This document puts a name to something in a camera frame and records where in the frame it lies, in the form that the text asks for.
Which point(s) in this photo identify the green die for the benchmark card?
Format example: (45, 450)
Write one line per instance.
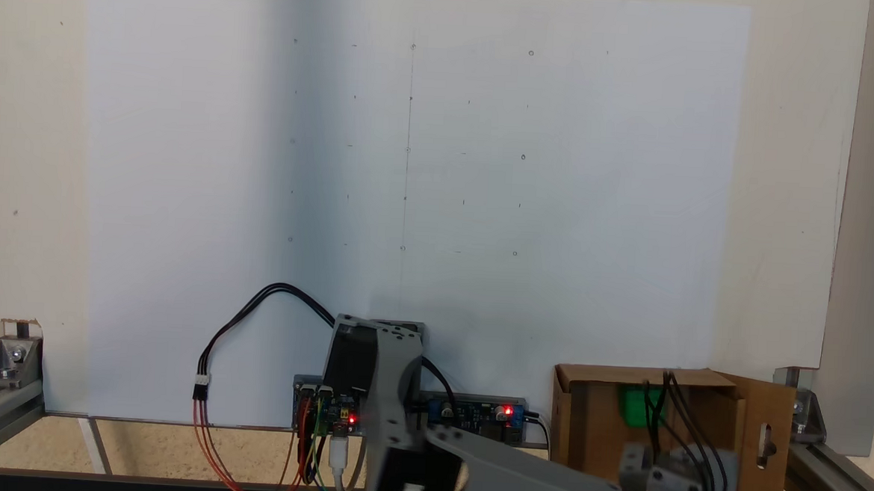
(632, 407)

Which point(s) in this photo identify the power board with blue part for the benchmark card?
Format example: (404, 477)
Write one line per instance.
(473, 413)

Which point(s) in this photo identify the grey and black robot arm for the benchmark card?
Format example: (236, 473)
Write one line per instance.
(529, 478)

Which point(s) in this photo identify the brown cardboard box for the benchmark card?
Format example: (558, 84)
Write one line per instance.
(592, 433)

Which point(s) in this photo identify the metal corner bracket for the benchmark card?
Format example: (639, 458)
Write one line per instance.
(12, 362)
(809, 415)

